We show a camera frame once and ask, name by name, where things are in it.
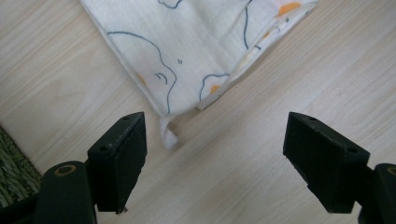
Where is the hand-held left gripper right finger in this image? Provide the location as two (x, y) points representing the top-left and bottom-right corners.
(282, 111), (371, 215)

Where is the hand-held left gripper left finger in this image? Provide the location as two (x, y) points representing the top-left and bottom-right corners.
(87, 111), (148, 216)

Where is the white printed cloth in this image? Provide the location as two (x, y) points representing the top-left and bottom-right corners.
(78, 0), (320, 149)

